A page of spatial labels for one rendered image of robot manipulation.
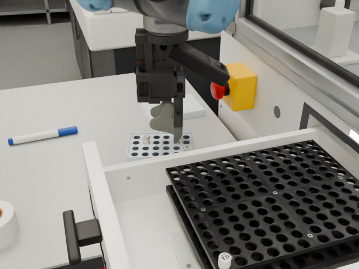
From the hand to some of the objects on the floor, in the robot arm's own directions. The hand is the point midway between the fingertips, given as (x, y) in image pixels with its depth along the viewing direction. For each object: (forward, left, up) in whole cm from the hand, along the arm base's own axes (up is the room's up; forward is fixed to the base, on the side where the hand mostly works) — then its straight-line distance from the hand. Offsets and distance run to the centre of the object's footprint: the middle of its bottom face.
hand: (179, 134), depth 77 cm
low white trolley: (-10, +14, -82) cm, 84 cm away
